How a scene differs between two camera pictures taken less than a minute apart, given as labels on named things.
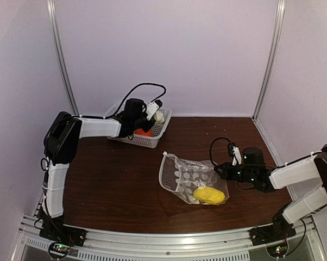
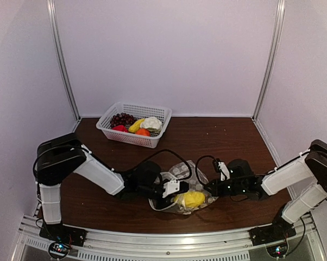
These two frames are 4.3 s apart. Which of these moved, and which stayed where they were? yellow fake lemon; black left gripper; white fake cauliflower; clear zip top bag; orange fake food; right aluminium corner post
Moved: white fake cauliflower; clear zip top bag; black left gripper; yellow fake lemon
Stayed: orange fake food; right aluminium corner post
